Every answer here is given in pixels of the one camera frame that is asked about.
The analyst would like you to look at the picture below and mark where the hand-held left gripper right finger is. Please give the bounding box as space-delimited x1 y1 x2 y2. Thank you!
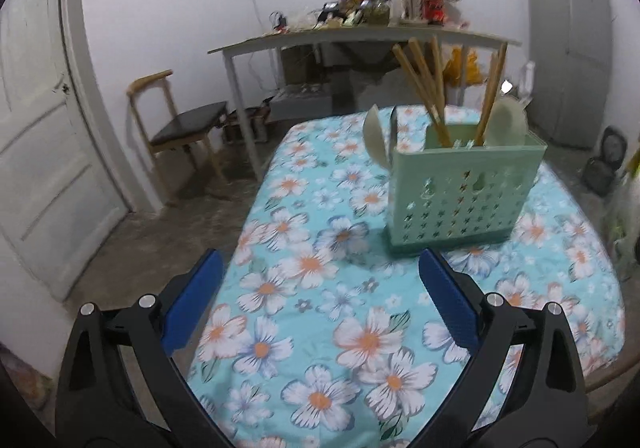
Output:
410 248 588 448

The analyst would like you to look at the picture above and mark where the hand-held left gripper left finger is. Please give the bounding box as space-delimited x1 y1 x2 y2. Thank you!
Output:
55 249 231 448

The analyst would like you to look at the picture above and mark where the green perforated utensil holder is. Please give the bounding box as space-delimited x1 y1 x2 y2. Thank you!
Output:
384 120 547 258

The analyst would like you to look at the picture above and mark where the white ceramic spoon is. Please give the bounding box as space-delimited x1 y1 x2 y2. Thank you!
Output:
364 104 393 168

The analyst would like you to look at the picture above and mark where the pale green round ladle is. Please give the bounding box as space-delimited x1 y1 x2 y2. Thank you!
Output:
484 97 530 148

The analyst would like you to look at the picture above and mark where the pile of bamboo chopsticks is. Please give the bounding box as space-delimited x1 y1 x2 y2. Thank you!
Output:
392 37 508 149

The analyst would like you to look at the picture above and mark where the blue floral blanket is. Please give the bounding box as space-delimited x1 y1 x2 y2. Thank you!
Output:
187 104 626 448

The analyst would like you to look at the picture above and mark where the dark low stool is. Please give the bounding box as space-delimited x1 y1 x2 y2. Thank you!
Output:
222 105 273 144

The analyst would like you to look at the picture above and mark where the black rice cooker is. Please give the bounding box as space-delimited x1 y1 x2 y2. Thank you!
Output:
582 125 630 196

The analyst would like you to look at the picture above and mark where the white panel door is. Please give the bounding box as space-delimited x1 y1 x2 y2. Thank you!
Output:
0 0 133 301

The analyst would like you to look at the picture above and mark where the grey storage box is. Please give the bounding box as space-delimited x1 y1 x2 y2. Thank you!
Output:
272 85 335 123

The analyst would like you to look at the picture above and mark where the yellow plastic bag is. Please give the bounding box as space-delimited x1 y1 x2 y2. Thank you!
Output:
442 45 485 89

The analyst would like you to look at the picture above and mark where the cardboard box under desk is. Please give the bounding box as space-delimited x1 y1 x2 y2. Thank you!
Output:
280 47 321 84

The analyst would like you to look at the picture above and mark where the silver refrigerator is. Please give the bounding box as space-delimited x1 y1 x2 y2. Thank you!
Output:
524 0 615 150

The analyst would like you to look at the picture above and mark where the grey desk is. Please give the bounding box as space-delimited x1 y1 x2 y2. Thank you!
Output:
207 24 522 181

